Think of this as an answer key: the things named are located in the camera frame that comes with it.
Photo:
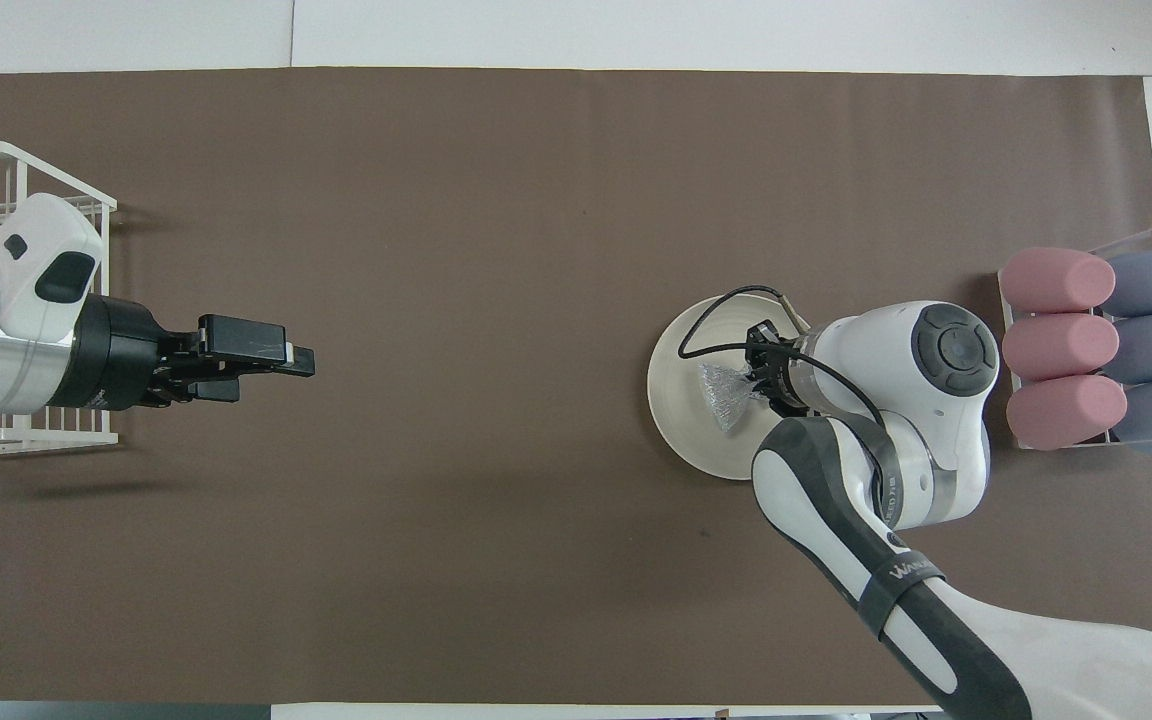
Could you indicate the clear plastic snack bag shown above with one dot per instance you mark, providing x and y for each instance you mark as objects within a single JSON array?
[{"x": 726, "y": 395}]

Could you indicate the brown paper table mat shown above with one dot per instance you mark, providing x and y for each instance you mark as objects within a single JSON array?
[{"x": 486, "y": 300}]

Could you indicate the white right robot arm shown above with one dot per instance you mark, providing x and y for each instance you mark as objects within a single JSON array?
[{"x": 906, "y": 400}]

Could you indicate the cream round plate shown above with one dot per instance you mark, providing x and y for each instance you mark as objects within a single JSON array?
[{"x": 681, "y": 400}]

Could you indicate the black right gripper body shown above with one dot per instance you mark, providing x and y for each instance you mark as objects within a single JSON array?
[{"x": 781, "y": 355}]

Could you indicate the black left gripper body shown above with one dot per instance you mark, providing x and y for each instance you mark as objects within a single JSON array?
[{"x": 121, "y": 355}]

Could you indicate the pink plastic cup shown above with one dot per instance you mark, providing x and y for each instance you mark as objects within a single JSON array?
[
  {"x": 1066, "y": 412},
  {"x": 1061, "y": 346},
  {"x": 1056, "y": 280}
]

